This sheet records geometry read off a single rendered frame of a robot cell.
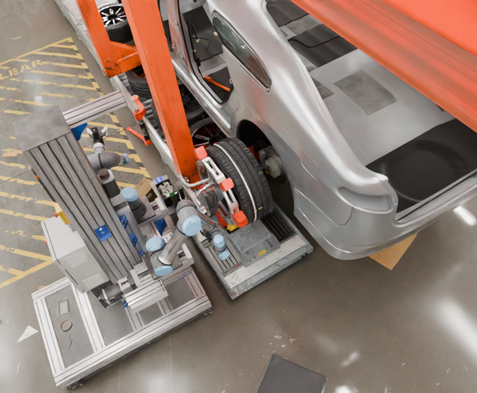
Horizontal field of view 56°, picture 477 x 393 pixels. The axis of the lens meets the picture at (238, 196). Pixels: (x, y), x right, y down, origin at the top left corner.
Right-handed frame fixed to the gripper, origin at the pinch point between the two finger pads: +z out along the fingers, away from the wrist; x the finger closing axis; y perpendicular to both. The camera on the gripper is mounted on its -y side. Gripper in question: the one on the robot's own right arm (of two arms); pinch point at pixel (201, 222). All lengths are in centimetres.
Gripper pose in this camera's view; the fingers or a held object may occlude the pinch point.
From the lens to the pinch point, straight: 328.9
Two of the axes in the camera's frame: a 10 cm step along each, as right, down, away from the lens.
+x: -8.5, 4.6, -2.5
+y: -1.0, -6.0, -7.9
